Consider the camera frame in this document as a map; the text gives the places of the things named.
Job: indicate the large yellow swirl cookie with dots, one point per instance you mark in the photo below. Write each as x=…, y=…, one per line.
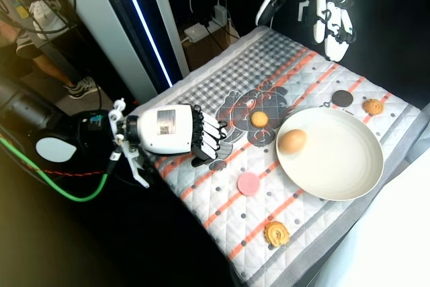
x=276, y=233

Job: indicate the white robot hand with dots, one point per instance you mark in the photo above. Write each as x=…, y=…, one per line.
x=164, y=132
x=331, y=18

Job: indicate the white charger adapter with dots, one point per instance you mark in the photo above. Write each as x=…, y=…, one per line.
x=220, y=13

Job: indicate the person's leg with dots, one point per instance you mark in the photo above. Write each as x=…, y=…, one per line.
x=43, y=65

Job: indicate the grey table cloth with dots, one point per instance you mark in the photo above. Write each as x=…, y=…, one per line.
x=399, y=146

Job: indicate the grey pillar with blue light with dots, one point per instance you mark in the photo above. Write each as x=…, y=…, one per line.
x=111, y=25

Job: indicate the round black biscuit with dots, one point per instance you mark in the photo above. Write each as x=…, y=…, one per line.
x=342, y=97

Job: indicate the small brown swirl cookie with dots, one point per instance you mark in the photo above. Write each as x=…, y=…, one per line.
x=373, y=106

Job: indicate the brown egg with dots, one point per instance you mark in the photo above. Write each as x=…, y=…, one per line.
x=292, y=141

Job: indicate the round tan biscuit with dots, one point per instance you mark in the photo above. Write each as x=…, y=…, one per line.
x=259, y=119

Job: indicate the round pink biscuit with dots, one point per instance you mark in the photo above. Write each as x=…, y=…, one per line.
x=248, y=183

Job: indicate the person's shoe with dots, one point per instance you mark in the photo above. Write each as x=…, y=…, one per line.
x=82, y=87

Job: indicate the cream round plate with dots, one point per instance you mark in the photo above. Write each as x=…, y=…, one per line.
x=336, y=162

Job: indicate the white sneaker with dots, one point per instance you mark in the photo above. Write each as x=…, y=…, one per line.
x=45, y=16

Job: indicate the grey quilt with printed bear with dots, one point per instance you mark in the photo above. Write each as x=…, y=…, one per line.
x=235, y=209

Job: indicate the brown cardboard box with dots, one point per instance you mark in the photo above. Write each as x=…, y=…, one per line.
x=208, y=51

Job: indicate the white power strip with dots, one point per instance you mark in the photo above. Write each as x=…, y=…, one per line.
x=198, y=31

